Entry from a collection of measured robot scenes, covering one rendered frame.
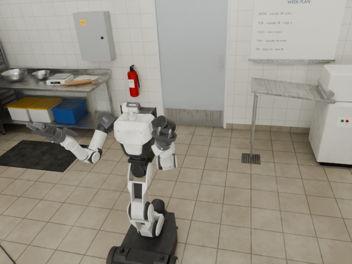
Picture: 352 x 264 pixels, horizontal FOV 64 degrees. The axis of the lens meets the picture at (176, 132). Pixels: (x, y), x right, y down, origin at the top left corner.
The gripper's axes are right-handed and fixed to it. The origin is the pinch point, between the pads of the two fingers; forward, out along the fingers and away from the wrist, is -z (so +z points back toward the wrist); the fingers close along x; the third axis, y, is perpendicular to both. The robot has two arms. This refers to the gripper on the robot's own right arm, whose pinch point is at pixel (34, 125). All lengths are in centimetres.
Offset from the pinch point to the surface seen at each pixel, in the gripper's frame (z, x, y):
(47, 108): 180, -239, -132
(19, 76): 139, -270, -173
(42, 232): 123, -120, 55
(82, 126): 210, -187, -106
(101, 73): 203, -162, -194
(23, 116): 178, -291, -122
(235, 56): 243, 51, -202
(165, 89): 257, -68, -177
